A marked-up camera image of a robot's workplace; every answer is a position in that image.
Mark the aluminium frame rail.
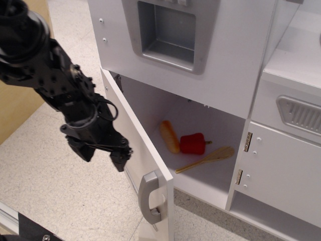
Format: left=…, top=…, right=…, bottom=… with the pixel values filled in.
left=1, top=202, right=19, bottom=235

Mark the grey oven vent panel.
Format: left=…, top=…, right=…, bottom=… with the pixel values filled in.
left=276, top=95, right=320, bottom=136

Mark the toy bread roll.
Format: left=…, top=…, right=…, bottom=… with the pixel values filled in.
left=159, top=120, right=180, bottom=154

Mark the white low fridge door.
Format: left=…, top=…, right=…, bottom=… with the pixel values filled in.
left=101, top=69, right=174, bottom=240

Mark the brass door hinge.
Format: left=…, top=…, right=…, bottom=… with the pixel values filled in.
left=243, top=132, right=253, bottom=152
left=235, top=169, right=243, bottom=185

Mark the lower brass door hinge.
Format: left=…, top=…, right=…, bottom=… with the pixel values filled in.
left=235, top=169, right=243, bottom=185

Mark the red toy bell pepper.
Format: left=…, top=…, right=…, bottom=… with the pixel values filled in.
left=180, top=133, right=213, bottom=155

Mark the plywood board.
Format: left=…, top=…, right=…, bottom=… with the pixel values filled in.
left=1, top=1, right=53, bottom=143

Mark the white oven cabinet door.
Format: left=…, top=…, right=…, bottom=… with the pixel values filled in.
left=235, top=123, right=320, bottom=223

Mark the silver fridge door handle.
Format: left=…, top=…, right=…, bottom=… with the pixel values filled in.
left=138, top=171, right=163, bottom=225

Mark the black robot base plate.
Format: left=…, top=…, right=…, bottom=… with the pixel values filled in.
left=1, top=213, right=63, bottom=241

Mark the wooden spoon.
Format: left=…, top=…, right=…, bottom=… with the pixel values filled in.
left=175, top=146, right=235, bottom=174

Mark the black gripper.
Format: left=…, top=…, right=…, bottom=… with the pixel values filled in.
left=60, top=110, right=132, bottom=172

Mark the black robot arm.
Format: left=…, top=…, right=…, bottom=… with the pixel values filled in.
left=1, top=1, right=132, bottom=172

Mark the white toy fridge cabinet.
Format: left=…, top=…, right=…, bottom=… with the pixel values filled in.
left=88, top=1, right=277, bottom=209

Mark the upper brass door hinge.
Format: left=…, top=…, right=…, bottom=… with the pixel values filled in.
left=243, top=132, right=253, bottom=152

